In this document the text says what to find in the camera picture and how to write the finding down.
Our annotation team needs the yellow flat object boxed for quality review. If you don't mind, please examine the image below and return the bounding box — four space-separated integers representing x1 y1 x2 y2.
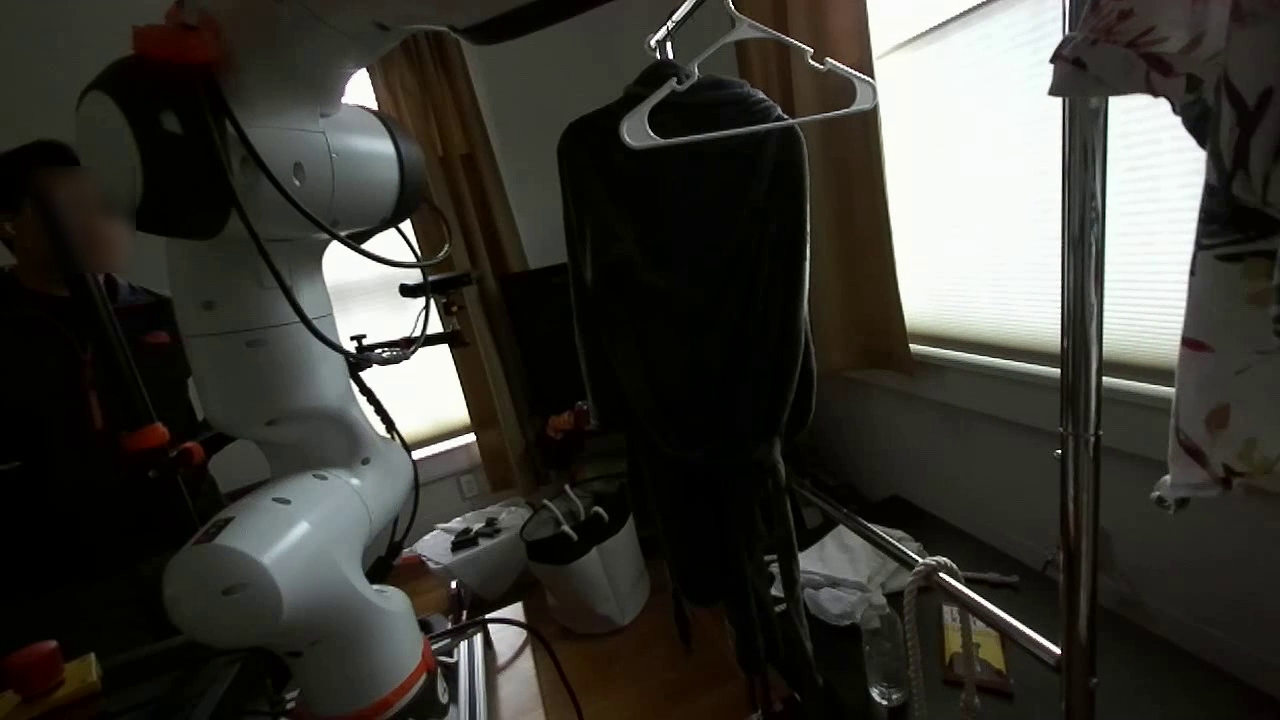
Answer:
936 600 1021 700

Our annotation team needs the white crumpled cloth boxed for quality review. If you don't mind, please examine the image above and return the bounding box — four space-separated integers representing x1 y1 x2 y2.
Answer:
797 519 932 631

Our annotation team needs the red emergency stop button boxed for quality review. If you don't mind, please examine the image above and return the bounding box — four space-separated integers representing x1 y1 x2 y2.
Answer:
0 636 73 709

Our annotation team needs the white window sill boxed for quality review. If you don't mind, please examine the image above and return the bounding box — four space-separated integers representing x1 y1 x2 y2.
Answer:
908 340 1180 406

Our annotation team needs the dark hanging garment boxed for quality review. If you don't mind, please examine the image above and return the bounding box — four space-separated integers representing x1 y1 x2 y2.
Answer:
551 54 819 716

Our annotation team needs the clear plastic bottle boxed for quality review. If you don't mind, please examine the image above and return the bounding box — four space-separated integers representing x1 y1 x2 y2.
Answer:
862 595 918 711

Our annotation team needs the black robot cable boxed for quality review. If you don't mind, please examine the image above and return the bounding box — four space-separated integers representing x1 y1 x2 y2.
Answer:
216 87 457 571

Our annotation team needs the white bucket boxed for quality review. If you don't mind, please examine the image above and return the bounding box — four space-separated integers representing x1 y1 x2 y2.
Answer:
516 480 658 638

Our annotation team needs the grey cloth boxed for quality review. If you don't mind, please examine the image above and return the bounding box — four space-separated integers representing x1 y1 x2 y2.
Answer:
1046 0 1280 511

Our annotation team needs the brown curtain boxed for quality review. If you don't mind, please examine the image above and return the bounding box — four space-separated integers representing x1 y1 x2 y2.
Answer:
731 0 920 378
368 27 542 492

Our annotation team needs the pale rope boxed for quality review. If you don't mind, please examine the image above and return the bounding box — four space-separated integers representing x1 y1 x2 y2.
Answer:
902 553 968 674

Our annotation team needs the person in dark clothes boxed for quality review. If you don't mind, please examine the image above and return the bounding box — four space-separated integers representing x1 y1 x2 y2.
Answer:
0 136 213 651

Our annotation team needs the metal clothes stand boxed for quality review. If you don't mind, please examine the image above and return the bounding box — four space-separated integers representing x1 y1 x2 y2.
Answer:
789 91 1111 720

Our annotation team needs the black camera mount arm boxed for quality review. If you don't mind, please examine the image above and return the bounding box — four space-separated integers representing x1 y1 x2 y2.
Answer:
346 266 479 378

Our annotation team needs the white device with black buttons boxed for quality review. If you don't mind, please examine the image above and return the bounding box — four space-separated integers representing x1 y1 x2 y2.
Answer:
407 499 542 608

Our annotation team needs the white window blind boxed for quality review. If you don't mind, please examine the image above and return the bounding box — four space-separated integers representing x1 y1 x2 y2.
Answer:
865 0 1212 388

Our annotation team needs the white plastic hanger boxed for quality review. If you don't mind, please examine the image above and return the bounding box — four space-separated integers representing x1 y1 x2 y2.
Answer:
616 0 884 155

